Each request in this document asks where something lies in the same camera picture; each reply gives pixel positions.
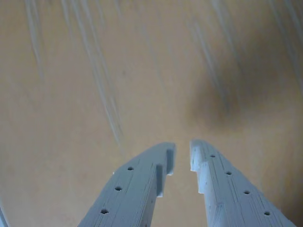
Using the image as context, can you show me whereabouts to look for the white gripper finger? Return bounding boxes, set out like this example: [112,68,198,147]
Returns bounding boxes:
[78,141,177,227]
[190,139,297,227]

